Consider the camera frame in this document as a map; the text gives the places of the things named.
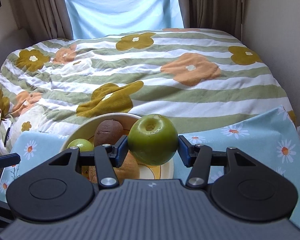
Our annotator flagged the large brownish wrinkled apple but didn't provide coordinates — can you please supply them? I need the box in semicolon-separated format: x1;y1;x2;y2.
89;152;140;184

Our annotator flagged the small green apple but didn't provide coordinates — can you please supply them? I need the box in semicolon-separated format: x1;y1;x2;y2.
67;139;94;152

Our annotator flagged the large green apple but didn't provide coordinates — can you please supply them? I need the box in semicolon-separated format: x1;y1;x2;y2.
128;114;178;166

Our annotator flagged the brown kiwi fruit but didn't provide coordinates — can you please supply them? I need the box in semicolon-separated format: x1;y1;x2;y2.
94;120;124;147

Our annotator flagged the cream bowl with cartoon print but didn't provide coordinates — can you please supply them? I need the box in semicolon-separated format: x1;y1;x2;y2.
60;113;174;183

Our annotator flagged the light blue daisy tablecloth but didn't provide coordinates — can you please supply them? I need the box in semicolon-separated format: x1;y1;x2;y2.
0;105;300;233

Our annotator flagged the floral striped duvet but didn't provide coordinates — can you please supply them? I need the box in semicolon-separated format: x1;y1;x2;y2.
0;28;295;155

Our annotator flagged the grey bed headboard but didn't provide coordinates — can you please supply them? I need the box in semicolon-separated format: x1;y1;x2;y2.
0;29;33;68

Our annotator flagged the light blue window cloth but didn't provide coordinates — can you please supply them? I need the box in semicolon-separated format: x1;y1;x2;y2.
65;0;184;39

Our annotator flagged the right brown curtain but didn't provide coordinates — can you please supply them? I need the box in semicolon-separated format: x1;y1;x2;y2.
179;0;242;39

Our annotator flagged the brown curtain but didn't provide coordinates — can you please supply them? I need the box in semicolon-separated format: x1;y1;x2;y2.
9;0;74;42
179;0;242;39

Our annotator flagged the left brown curtain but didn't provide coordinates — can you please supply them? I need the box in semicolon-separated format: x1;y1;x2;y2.
9;0;74;42

